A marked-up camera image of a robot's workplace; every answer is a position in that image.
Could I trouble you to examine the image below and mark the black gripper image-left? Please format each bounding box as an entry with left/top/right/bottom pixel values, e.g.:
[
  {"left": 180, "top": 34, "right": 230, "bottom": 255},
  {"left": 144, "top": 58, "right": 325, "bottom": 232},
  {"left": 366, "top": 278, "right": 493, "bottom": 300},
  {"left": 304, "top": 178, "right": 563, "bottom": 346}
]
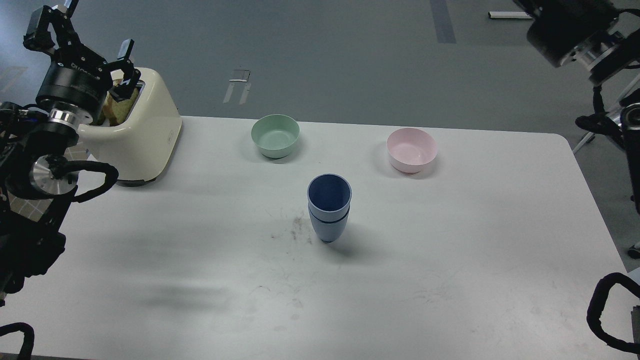
[{"left": 23, "top": 0, "right": 141, "bottom": 123}]

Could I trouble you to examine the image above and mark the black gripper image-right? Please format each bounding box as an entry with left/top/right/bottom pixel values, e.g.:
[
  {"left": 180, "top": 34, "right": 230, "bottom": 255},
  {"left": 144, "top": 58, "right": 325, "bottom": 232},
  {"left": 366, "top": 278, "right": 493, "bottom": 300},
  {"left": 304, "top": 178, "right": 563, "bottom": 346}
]
[{"left": 514, "top": 0, "right": 620, "bottom": 69}]

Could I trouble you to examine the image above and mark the light blue cup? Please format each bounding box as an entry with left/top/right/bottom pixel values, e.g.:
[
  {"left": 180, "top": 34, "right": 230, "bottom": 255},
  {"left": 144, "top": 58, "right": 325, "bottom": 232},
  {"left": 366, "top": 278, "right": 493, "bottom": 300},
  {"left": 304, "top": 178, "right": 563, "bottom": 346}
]
[{"left": 307, "top": 173, "right": 352, "bottom": 223}]

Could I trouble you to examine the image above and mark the toast slice front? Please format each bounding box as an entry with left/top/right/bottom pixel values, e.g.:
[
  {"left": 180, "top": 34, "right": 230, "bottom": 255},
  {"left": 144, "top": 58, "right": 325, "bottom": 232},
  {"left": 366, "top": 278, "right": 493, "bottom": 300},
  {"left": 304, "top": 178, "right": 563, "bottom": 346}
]
[{"left": 98, "top": 86, "right": 140, "bottom": 126}]

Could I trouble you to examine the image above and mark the white table leg base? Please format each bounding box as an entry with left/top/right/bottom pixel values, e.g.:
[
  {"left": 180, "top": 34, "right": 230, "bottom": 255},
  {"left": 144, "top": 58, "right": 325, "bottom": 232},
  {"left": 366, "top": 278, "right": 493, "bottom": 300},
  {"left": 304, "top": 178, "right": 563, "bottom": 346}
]
[{"left": 487, "top": 10, "right": 533, "bottom": 21}]

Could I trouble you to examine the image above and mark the cream toaster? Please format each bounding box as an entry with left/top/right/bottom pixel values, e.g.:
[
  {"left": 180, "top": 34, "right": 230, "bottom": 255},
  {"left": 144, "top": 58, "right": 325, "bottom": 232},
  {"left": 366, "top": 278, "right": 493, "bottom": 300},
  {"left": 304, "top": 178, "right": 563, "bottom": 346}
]
[{"left": 78, "top": 67, "right": 183, "bottom": 186}]

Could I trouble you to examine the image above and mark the beige checkered cloth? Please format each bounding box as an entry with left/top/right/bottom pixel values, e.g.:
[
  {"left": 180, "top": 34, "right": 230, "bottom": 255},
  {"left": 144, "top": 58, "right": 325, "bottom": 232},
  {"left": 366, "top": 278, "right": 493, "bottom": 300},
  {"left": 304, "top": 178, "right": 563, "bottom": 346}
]
[{"left": 7, "top": 141, "right": 90, "bottom": 222}]

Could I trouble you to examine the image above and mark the pink bowl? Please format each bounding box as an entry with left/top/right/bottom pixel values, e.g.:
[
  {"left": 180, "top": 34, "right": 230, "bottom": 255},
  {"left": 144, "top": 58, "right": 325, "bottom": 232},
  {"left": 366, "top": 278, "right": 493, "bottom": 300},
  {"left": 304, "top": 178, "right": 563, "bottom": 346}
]
[{"left": 385, "top": 127, "right": 439, "bottom": 174}]

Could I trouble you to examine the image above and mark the green bowl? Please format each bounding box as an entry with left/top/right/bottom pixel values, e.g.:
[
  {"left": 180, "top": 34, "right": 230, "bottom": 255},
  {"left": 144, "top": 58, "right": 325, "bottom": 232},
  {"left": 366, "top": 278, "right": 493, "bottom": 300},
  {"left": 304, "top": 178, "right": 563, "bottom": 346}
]
[{"left": 250, "top": 114, "right": 301, "bottom": 159}]

